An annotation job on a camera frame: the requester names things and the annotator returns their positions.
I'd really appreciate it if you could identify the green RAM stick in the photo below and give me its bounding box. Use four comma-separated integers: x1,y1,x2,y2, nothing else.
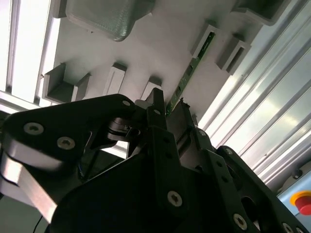
166,31,217,116

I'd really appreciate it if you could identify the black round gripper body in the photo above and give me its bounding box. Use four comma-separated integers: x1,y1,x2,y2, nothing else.
50,150,246,233

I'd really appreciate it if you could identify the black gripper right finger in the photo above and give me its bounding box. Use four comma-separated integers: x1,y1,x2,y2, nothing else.
170,100,311,233

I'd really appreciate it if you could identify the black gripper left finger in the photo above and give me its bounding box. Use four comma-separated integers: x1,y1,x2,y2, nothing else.
0,87,188,224

